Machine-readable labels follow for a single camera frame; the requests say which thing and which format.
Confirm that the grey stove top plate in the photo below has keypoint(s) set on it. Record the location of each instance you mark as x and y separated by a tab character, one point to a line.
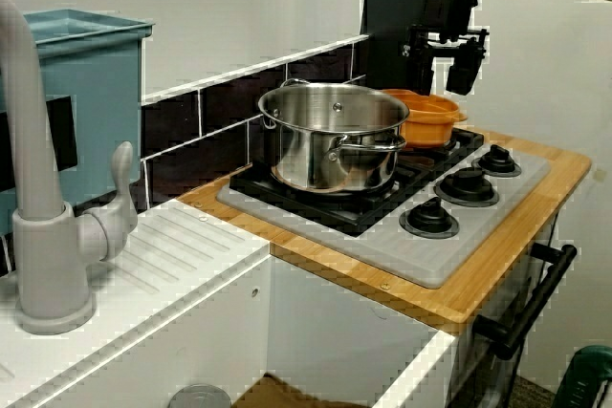
406	260

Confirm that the black stove knob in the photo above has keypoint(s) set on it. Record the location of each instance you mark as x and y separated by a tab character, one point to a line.
430	219
497	162
466	186

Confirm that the black burner grate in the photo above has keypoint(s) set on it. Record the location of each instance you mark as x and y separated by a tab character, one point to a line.
334	219
466	138

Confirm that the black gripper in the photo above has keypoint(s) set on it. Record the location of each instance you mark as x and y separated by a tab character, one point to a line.
452	6

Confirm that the white toy kitchen cabinet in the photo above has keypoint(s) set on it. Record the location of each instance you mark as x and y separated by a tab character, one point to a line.
502	370

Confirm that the stainless steel pot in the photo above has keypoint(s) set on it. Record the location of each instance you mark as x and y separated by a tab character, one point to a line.
334	164

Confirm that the brown sink bottom board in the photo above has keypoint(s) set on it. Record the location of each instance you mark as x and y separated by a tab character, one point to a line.
287	393

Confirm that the white sink unit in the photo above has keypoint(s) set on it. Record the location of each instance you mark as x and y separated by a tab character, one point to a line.
191	284

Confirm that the dark tile backsplash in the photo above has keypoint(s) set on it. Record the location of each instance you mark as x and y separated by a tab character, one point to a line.
215	112

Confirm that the dark grey side panel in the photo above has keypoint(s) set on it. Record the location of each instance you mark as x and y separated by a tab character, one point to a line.
387	21

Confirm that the grey toy faucet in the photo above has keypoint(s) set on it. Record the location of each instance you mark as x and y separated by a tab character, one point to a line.
52	260

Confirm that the green clamp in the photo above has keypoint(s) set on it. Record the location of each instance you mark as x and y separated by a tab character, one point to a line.
588	379

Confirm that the orange plastic pot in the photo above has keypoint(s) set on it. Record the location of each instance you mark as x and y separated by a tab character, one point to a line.
425	133

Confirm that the teal plastic box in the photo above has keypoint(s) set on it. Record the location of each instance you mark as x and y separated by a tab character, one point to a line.
95	116

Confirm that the wooden kitchen countertop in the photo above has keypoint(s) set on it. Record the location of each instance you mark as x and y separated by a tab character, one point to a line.
478	303

